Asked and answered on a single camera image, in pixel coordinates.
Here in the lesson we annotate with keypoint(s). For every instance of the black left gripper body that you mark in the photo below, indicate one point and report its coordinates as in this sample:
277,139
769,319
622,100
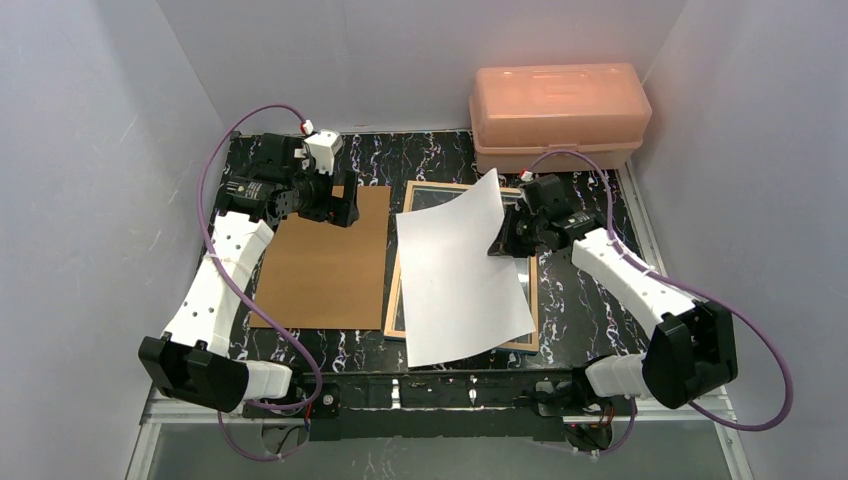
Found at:
337,203

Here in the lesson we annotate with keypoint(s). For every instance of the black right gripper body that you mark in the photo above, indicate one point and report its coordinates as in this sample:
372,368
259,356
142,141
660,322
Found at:
519,234

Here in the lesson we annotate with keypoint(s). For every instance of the brown cardboard backing board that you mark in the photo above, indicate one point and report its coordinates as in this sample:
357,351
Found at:
319,276

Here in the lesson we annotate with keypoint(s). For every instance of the hot air balloon photo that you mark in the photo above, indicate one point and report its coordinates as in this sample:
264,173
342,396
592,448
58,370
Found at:
458,301

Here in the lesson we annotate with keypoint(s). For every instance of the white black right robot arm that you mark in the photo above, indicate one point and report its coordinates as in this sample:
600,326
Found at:
692,349

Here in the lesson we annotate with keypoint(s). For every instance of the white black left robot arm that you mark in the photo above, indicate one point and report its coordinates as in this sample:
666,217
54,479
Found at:
189,360

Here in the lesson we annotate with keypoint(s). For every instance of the orange translucent plastic box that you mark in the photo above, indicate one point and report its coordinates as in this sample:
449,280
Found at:
539,117

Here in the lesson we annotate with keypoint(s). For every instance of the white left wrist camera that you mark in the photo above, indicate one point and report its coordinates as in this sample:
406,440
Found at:
319,149

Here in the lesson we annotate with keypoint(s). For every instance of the aluminium rail base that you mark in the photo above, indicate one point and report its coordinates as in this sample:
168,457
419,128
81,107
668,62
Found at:
442,425

